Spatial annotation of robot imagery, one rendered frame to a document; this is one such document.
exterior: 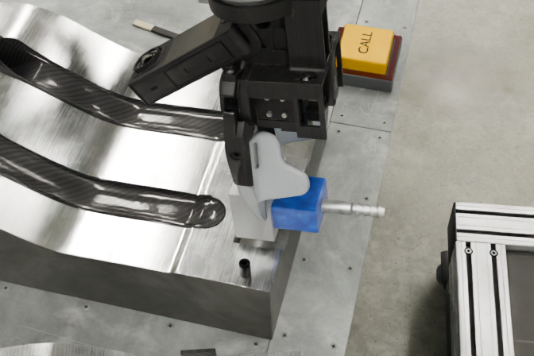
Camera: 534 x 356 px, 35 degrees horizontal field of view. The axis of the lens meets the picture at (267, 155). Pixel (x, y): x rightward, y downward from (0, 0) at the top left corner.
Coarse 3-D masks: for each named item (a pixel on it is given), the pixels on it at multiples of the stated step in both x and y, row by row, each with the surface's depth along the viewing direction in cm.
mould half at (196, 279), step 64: (64, 64) 89; (128, 64) 92; (0, 128) 82; (64, 128) 85; (128, 128) 87; (256, 128) 86; (0, 192) 78; (192, 192) 81; (0, 256) 81; (64, 256) 78; (128, 256) 77; (192, 256) 76; (256, 256) 76; (192, 320) 81; (256, 320) 78
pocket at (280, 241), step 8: (280, 232) 81; (288, 232) 79; (240, 240) 80; (248, 240) 80; (256, 240) 80; (264, 240) 80; (280, 240) 80; (264, 248) 80; (272, 248) 80; (280, 248) 78
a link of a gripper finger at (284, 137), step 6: (270, 132) 73; (276, 132) 73; (282, 132) 74; (288, 132) 74; (294, 132) 74; (282, 138) 75; (288, 138) 75; (294, 138) 74; (300, 138) 74; (306, 138) 74; (282, 144) 75; (282, 150) 76; (282, 156) 76
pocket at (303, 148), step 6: (288, 144) 88; (294, 144) 88; (300, 144) 88; (306, 144) 88; (312, 144) 86; (288, 150) 87; (294, 150) 87; (300, 150) 87; (306, 150) 87; (312, 150) 86; (288, 156) 87; (294, 156) 87; (300, 156) 87; (306, 156) 85
